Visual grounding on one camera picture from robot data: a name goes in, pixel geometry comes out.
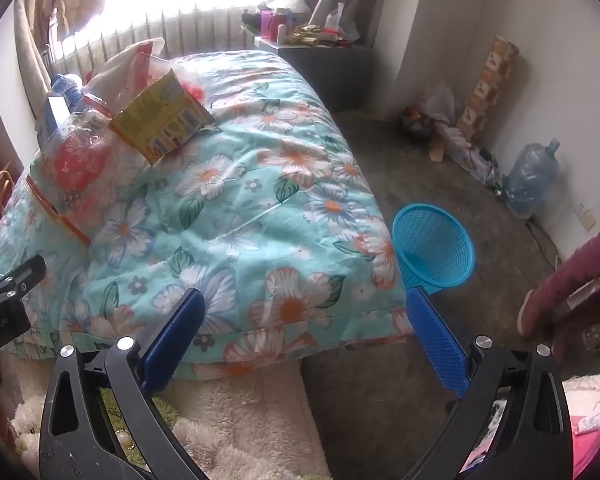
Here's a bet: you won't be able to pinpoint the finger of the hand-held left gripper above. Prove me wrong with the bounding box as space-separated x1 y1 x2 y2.
0 254 47 311

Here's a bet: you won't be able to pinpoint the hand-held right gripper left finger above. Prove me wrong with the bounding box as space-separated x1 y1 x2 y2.
39 287 208 480

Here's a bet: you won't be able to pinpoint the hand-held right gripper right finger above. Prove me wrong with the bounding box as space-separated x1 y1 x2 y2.
402 285 573 480

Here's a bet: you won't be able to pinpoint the blue plastic basket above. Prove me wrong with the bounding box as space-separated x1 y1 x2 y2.
391 203 477 295

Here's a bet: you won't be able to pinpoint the red snack wrapper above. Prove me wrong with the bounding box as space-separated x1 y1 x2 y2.
55 135 113 206

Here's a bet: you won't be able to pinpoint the blue white medicine box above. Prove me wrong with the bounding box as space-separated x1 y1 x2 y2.
36 95 73 151

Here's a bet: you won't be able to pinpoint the blue label plastic bottle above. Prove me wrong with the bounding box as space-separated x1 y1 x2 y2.
50 73 113 133

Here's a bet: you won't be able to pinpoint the white fluffy rug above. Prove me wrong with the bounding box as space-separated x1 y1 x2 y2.
0 350 331 480

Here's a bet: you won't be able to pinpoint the floral turquoise blanket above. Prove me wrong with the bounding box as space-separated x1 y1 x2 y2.
0 50 416 381

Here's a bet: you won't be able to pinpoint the person's leg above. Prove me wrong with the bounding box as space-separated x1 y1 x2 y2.
517 207 600 361

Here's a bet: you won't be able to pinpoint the pink cloth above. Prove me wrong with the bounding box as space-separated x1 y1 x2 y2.
460 365 600 480

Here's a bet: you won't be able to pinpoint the large clear water jug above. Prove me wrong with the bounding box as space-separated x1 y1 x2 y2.
502 138 562 219

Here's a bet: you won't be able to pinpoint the tan cardboard piece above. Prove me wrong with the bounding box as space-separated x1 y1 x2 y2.
427 135 448 163

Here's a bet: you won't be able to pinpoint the black orange box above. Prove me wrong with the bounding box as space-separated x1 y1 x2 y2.
399 107 433 136

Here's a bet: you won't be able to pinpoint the yellow snack packet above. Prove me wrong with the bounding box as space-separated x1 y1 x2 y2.
109 69 215 166

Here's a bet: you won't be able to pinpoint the beige curtain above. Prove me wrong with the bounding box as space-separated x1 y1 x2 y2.
14 0 56 111

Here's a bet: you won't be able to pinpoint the white plastic bag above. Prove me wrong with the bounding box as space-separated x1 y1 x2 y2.
420 80 456 126

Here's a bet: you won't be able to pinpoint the clear plastic bag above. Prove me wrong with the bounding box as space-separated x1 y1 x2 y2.
25 37 211 248

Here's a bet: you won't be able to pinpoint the tall patterned cardboard box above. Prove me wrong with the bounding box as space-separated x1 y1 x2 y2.
455 35 521 146

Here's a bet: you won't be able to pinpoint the grey cabinet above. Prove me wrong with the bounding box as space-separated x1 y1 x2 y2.
254 35 376 113

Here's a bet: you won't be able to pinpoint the white radiator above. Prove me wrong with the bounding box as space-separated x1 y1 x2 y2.
55 7 261 76

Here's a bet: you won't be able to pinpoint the pile of small household items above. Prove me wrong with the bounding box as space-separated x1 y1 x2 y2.
240 2 361 48

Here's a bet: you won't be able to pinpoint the black cables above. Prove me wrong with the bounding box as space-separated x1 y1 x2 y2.
475 145 511 198

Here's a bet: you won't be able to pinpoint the wall socket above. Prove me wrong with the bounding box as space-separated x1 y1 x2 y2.
577 202 598 231

